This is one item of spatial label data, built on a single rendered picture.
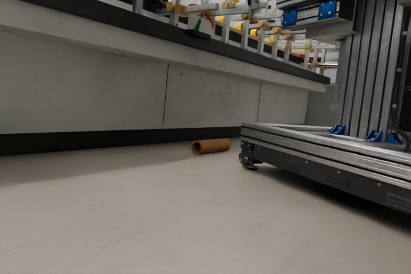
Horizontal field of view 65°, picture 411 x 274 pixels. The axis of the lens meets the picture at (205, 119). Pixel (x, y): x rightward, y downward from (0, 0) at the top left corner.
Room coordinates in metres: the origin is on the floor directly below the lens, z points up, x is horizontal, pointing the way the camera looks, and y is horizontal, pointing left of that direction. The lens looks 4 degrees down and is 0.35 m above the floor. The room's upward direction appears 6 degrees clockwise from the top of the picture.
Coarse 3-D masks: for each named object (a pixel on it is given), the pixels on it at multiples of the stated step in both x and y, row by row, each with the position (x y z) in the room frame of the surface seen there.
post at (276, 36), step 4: (276, 12) 2.82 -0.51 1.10; (280, 12) 2.81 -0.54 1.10; (276, 20) 2.81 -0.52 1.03; (280, 20) 2.82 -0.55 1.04; (276, 36) 2.80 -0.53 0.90; (276, 40) 2.80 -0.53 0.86; (276, 44) 2.81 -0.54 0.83; (272, 48) 2.82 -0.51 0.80; (276, 48) 2.81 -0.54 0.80; (272, 52) 2.82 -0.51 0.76; (276, 52) 2.82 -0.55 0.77; (272, 56) 2.81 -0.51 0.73
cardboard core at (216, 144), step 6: (222, 138) 2.08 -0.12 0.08; (192, 144) 1.89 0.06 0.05; (198, 144) 1.93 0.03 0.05; (204, 144) 1.87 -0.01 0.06; (210, 144) 1.92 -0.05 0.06; (216, 144) 1.96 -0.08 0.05; (222, 144) 2.01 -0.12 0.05; (228, 144) 2.06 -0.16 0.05; (192, 150) 1.89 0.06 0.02; (198, 150) 1.91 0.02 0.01; (204, 150) 1.87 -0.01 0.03; (210, 150) 1.92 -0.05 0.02; (216, 150) 1.98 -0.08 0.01; (222, 150) 2.05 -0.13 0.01
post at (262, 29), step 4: (264, 0) 2.61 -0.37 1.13; (264, 12) 2.60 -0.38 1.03; (260, 28) 2.62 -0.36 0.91; (264, 28) 2.61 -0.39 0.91; (260, 32) 2.62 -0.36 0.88; (264, 32) 2.62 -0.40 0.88; (260, 36) 2.61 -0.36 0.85; (264, 36) 2.63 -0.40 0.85; (260, 40) 2.61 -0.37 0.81; (260, 44) 2.61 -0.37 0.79; (260, 48) 2.61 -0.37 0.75
